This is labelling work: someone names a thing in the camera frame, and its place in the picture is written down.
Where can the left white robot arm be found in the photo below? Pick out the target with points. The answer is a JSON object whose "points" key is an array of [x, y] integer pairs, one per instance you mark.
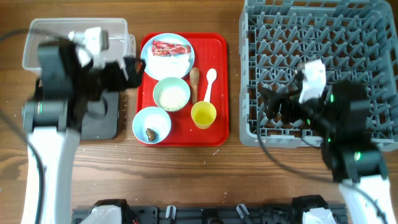
{"points": [[53, 119]]}

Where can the small light blue bowl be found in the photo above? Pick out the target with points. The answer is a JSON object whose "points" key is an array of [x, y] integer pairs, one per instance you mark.
{"points": [[155, 119]]}

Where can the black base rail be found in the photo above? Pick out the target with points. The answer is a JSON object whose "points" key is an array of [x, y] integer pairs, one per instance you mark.
{"points": [[202, 215]]}

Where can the white plastic spoon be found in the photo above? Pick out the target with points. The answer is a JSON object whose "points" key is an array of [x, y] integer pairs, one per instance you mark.
{"points": [[211, 77]]}

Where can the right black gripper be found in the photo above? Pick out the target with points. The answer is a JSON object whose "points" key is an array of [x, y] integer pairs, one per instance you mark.
{"points": [[290, 102]]}

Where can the clear plastic bin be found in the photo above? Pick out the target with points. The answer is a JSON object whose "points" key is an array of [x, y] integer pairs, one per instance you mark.
{"points": [[121, 42]]}

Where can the black tray bin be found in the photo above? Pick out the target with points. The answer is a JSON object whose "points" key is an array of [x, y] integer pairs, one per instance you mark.
{"points": [[101, 119]]}

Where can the grey dishwasher rack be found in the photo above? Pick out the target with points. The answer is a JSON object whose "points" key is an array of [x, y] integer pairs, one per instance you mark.
{"points": [[356, 40]]}

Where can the brown carrot-like food piece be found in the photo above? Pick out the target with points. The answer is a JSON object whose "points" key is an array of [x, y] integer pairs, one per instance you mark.
{"points": [[194, 79]]}

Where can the white rice pile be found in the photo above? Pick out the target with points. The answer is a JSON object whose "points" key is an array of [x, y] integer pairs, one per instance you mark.
{"points": [[173, 98]]}

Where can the brown food scrap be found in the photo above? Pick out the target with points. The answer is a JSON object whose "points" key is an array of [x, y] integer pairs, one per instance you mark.
{"points": [[151, 135]]}

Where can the red snack wrapper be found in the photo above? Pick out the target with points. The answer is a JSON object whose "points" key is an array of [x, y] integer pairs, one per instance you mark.
{"points": [[161, 48]]}

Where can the white napkin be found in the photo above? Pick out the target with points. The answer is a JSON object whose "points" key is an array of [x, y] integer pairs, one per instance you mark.
{"points": [[169, 66]]}

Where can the red serving tray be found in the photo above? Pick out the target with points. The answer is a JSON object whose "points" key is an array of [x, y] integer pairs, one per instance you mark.
{"points": [[210, 51]]}

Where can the large light blue plate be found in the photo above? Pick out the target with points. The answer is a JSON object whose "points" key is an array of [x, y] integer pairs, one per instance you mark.
{"points": [[146, 51]]}

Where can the green bowl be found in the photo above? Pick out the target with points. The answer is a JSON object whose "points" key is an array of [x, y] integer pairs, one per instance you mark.
{"points": [[167, 83]]}

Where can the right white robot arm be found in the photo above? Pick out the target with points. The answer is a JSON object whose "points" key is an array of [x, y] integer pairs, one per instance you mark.
{"points": [[356, 163]]}

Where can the yellow plastic cup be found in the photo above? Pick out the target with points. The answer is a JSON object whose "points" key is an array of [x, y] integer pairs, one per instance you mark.
{"points": [[203, 114]]}

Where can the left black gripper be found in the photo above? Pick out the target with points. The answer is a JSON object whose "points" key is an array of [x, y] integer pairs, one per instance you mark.
{"points": [[131, 80]]}

